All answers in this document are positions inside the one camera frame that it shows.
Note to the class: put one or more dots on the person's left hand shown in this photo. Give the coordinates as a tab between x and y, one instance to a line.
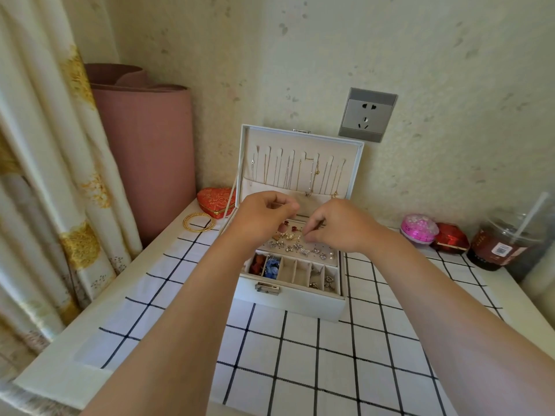
260	220

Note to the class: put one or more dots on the person's right hand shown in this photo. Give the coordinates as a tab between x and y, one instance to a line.
347	227

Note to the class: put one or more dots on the red-brown drop earring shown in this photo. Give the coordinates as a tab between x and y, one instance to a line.
262	259
256	265

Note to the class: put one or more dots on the blue flower drop earring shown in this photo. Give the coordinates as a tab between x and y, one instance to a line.
275	262
269	269

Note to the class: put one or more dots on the pile of mixed earrings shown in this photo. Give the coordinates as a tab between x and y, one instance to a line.
323	281

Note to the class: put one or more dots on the white wooden jewelry box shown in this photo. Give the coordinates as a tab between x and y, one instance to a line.
303	303

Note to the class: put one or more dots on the person's left forearm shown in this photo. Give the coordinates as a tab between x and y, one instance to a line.
169	342

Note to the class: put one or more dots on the person's right forearm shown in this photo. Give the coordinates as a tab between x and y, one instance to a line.
468	333

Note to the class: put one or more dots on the red heart-shaped box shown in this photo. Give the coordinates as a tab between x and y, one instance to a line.
215	202

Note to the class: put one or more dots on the pink round trinket box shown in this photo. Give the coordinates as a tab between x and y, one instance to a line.
418	228

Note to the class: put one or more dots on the red faceted gift box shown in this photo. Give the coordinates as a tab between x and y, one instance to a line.
452	238

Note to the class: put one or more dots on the thin gold bangle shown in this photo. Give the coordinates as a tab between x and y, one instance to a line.
185	223

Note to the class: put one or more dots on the pink rolled mat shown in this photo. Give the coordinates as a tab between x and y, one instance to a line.
147	160

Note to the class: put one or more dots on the white black-grid table cloth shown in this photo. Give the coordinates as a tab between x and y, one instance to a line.
303	363

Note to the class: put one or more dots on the clear plastic drink cup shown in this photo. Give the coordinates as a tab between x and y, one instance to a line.
494	249

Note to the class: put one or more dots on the white drinking straw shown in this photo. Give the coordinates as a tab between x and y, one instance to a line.
531	216

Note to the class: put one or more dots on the white padded headboard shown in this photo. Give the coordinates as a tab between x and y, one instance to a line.
542	285

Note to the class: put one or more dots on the cream gold floral curtain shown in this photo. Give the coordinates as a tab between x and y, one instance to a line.
43	190

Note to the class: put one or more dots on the grey wall socket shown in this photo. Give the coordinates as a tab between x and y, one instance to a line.
367	115

